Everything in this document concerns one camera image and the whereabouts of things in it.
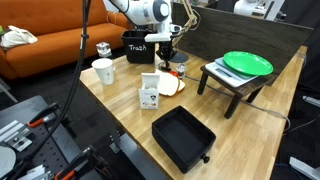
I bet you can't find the dark wooden back board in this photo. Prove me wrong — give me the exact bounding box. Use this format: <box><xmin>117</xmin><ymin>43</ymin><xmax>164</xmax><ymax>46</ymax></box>
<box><xmin>178</xmin><ymin>6</ymin><xmax>313</xmax><ymax>79</ymax></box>

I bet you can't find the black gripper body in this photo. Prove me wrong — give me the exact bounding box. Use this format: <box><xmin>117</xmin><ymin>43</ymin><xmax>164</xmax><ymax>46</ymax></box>
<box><xmin>156</xmin><ymin>41</ymin><xmax>177</xmax><ymax>60</ymax></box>

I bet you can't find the orange handled clamp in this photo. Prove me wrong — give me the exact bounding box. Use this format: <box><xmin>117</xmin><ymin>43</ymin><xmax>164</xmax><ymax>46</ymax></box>
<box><xmin>54</xmin><ymin>147</ymin><xmax>94</xmax><ymax>180</ymax></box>
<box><xmin>27</xmin><ymin>103</ymin><xmax>59</xmax><ymax>128</ymax></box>

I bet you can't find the small glass jar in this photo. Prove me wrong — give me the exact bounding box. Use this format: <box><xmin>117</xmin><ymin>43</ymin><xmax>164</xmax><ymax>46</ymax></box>
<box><xmin>176</xmin><ymin>63</ymin><xmax>186</xmax><ymax>79</ymax></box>

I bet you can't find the red toy tomato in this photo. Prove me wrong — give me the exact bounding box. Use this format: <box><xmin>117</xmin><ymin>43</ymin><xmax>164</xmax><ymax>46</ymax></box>
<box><xmin>169</xmin><ymin>71</ymin><xmax>178</xmax><ymax>78</ymax></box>

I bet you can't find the black trash bin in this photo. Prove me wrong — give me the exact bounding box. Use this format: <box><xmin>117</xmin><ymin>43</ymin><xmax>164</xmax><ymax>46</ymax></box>
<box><xmin>121</xmin><ymin>30</ymin><xmax>155</xmax><ymax>64</ymax></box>

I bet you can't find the white toy bread slice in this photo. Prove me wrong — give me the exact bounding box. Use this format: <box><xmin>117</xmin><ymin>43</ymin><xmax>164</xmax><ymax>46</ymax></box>
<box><xmin>155</xmin><ymin>70</ymin><xmax>180</xmax><ymax>96</ymax></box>

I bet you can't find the orange sofa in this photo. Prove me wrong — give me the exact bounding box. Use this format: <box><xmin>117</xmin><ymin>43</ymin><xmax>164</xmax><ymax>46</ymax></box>
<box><xmin>0</xmin><ymin>0</ymin><xmax>132</xmax><ymax>79</ymax></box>

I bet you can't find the green plastic plate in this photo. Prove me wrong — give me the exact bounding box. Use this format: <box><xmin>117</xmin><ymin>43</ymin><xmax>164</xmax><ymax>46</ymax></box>
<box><xmin>223</xmin><ymin>51</ymin><xmax>274</xmax><ymax>76</ymax></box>

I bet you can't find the black square tray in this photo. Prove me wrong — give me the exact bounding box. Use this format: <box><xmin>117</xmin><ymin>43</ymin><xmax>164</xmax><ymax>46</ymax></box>
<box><xmin>152</xmin><ymin>106</ymin><xmax>216</xmax><ymax>173</ymax></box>

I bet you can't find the white paper cup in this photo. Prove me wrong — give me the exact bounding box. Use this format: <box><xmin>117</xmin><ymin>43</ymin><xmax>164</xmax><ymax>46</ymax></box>
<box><xmin>92</xmin><ymin>58</ymin><xmax>114</xmax><ymax>85</ymax></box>

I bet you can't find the white kitchen scale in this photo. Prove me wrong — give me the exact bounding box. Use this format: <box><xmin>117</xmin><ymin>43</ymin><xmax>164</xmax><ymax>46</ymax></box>
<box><xmin>205</xmin><ymin>58</ymin><xmax>255</xmax><ymax>87</ymax></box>

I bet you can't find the small dark wooden stool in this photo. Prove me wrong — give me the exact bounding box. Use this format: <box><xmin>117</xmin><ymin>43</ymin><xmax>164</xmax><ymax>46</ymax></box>
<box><xmin>197</xmin><ymin>66</ymin><xmax>275</xmax><ymax>119</ymax></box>

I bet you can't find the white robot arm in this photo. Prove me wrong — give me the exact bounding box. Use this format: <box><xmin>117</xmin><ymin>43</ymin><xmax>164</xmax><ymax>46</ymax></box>
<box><xmin>109</xmin><ymin>0</ymin><xmax>180</xmax><ymax>67</ymax></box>

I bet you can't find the white small carton box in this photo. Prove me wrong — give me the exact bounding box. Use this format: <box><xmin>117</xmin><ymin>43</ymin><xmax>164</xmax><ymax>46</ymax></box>
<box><xmin>139</xmin><ymin>73</ymin><xmax>160</xmax><ymax>110</ymax></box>

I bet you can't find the white cloth bag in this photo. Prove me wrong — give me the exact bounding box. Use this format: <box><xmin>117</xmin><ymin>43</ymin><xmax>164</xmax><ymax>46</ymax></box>
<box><xmin>1</xmin><ymin>25</ymin><xmax>38</xmax><ymax>48</ymax></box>

